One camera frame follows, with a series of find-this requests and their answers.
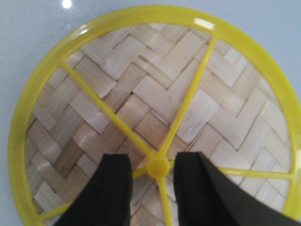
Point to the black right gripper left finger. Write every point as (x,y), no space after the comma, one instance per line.
(105,200)

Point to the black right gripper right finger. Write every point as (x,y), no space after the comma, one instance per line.
(206,197)

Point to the bamboo steamer lid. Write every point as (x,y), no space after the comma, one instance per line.
(150,82)

